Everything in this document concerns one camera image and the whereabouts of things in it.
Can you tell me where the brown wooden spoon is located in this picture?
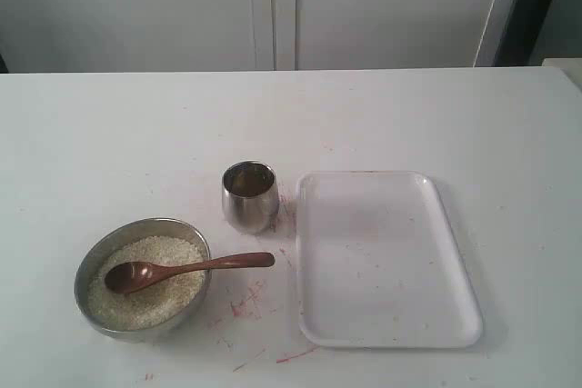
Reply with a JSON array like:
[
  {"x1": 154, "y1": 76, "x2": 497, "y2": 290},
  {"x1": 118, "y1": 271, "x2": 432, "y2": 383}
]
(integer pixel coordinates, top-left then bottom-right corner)
[{"x1": 104, "y1": 252, "x2": 276, "y2": 294}]

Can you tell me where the small steel cup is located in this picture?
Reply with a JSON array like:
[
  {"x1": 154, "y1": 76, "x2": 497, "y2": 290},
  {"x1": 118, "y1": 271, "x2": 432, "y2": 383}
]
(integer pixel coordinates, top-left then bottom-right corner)
[{"x1": 222, "y1": 160, "x2": 280, "y2": 234}]

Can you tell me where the steel bowl with rice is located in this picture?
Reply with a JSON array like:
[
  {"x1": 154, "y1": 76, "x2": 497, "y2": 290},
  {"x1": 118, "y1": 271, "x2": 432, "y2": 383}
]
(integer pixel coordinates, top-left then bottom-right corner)
[{"x1": 74, "y1": 218, "x2": 211, "y2": 343}]

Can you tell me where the white plastic tray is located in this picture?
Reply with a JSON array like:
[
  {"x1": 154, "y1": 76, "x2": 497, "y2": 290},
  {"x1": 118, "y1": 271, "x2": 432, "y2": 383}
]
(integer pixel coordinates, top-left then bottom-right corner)
[{"x1": 296, "y1": 171, "x2": 483, "y2": 349}]

